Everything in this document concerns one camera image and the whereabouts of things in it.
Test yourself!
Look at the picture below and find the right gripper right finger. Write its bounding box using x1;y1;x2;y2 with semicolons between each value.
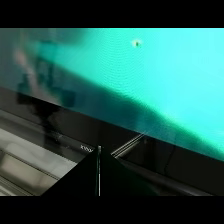
99;145;160;197

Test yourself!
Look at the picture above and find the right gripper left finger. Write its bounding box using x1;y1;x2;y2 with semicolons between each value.
42;145;100;197

